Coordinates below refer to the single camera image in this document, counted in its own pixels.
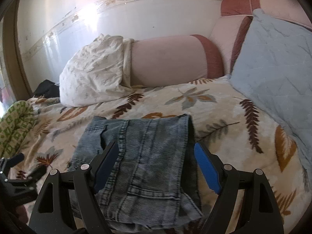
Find grey quilted pillow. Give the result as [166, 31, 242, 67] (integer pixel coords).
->
[230, 14, 311, 177]

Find pink padded headboard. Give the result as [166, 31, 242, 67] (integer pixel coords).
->
[209, 0, 311, 74]

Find grey acid-wash denim pants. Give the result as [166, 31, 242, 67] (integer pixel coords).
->
[68, 114, 203, 233]

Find white floral pillow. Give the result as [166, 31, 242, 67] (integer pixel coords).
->
[59, 34, 134, 107]

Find pink cylindrical bolster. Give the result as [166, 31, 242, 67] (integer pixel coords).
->
[131, 34, 224, 87]

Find black garment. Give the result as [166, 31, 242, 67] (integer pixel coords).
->
[33, 80, 60, 98]

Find green white rolled blanket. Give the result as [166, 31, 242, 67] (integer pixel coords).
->
[0, 100, 35, 158]

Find leaf pattern bed sheet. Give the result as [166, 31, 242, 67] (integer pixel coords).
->
[10, 77, 311, 233]

